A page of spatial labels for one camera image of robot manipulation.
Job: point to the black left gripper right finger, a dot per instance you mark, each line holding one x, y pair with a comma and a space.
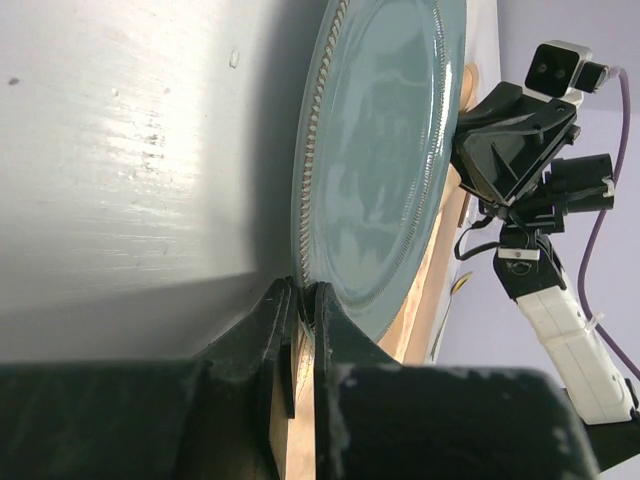
378, 419

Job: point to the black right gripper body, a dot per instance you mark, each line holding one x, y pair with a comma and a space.
506, 152

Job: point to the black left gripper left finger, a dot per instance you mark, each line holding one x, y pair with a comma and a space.
220, 414

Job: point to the peach satin cloth napkin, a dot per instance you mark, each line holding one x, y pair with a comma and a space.
406, 340

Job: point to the teal round plate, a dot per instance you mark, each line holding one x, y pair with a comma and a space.
373, 146

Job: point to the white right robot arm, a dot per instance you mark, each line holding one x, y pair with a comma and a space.
533, 276

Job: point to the iridescent gold spoon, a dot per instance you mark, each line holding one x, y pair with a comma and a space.
451, 311

